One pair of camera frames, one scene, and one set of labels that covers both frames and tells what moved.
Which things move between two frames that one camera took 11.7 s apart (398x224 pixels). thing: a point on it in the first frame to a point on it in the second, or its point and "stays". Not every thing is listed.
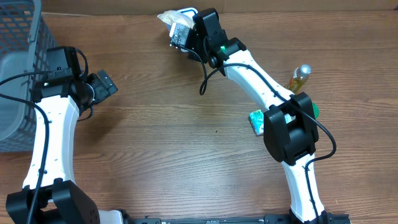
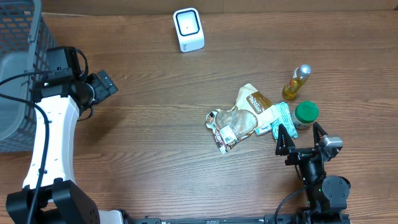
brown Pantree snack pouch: x=179 y=25 to x=252 y=109
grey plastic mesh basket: x=25 y=37 stays
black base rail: x=267 y=219 stays
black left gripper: x=104 y=86 stays
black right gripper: x=199 y=56 to x=285 y=147
